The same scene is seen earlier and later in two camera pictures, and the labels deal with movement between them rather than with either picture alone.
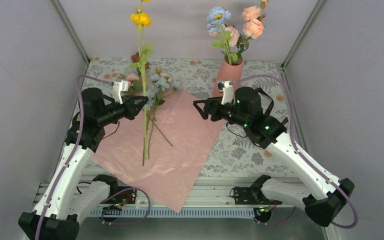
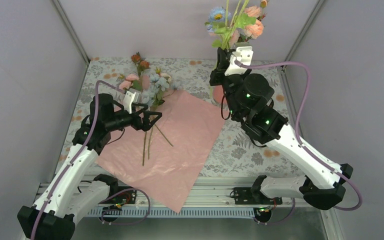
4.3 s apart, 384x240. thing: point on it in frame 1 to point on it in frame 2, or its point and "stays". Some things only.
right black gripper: (215, 103) to (222, 64)
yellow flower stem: (142, 20) to (240, 20)
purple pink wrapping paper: (170, 174) stays
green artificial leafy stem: (234, 36) stays
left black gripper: (131, 109) to (144, 125)
